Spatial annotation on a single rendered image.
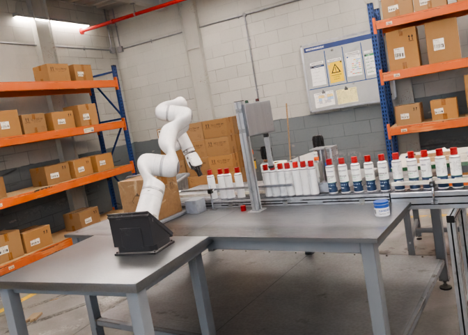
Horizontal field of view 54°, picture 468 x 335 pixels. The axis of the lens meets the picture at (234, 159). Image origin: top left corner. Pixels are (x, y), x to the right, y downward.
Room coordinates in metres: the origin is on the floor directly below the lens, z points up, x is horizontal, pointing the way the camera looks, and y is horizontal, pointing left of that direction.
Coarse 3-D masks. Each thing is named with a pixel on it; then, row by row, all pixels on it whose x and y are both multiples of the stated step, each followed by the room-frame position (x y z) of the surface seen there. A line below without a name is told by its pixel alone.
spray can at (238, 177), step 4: (236, 168) 2.97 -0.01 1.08; (236, 172) 2.98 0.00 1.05; (236, 176) 2.97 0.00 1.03; (240, 176) 2.97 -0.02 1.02; (236, 180) 2.97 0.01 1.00; (240, 180) 2.97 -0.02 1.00; (236, 184) 2.97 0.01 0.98; (240, 184) 2.97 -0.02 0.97; (240, 192) 2.97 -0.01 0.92; (244, 192) 2.98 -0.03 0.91; (240, 196) 2.97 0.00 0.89; (244, 196) 2.97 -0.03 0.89
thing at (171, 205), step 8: (136, 176) 3.16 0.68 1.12; (160, 176) 2.93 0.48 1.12; (120, 184) 3.00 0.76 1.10; (128, 184) 2.96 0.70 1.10; (136, 184) 2.92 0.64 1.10; (168, 184) 2.97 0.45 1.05; (176, 184) 3.04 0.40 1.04; (120, 192) 3.01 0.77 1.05; (128, 192) 2.97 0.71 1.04; (136, 192) 2.93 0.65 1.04; (168, 192) 2.96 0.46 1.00; (176, 192) 3.03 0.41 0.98; (128, 200) 2.98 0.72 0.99; (136, 200) 2.94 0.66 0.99; (168, 200) 2.95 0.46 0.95; (176, 200) 3.02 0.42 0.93; (128, 208) 2.99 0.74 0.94; (160, 208) 2.88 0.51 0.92; (168, 208) 2.94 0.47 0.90; (176, 208) 3.00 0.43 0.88; (160, 216) 2.87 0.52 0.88; (168, 216) 2.93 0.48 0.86
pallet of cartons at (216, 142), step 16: (192, 128) 6.47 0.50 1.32; (208, 128) 6.39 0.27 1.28; (224, 128) 6.30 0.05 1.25; (192, 144) 6.49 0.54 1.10; (208, 144) 6.40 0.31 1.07; (224, 144) 6.31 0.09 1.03; (240, 144) 6.67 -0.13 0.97; (208, 160) 6.41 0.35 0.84; (224, 160) 6.33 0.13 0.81; (240, 160) 6.58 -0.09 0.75; (192, 176) 6.52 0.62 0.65
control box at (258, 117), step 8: (248, 104) 2.71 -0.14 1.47; (256, 104) 2.72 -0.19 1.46; (264, 104) 2.74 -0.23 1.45; (248, 112) 2.70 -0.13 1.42; (256, 112) 2.72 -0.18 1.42; (264, 112) 2.74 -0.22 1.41; (248, 120) 2.70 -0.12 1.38; (256, 120) 2.72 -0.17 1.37; (264, 120) 2.74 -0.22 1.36; (272, 120) 2.75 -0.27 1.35; (248, 128) 2.70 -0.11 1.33; (256, 128) 2.72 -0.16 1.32; (264, 128) 2.73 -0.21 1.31; (272, 128) 2.75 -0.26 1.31; (248, 136) 2.71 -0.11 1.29
